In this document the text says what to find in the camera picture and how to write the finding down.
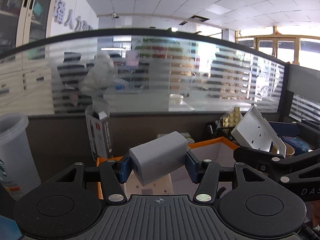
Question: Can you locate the grey power adapter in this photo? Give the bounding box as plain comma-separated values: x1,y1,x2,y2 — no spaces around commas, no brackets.
129,131,188,186

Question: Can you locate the beige glass-door cabinet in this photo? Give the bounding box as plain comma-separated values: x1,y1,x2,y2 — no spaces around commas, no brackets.
1,0,55,54

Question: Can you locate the Starbucks plastic cup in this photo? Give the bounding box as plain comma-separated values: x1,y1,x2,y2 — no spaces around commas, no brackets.
1,113,41,201

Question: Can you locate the white switch panel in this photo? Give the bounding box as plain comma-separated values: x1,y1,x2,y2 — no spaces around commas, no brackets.
231,106,285,152

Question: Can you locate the small upright product box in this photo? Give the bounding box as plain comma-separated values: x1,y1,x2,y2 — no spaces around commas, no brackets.
85,97,113,159

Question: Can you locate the yellow building block plate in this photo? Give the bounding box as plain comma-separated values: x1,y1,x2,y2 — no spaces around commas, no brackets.
220,107,242,135

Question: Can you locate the brown paper cup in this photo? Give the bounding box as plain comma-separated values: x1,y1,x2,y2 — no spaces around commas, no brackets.
271,142,295,159

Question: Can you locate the orange cardboard box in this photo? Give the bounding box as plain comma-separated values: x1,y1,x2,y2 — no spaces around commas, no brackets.
96,136,239,201

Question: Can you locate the frosted glass partition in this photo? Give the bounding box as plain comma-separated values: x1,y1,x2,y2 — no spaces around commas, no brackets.
1,29,287,116

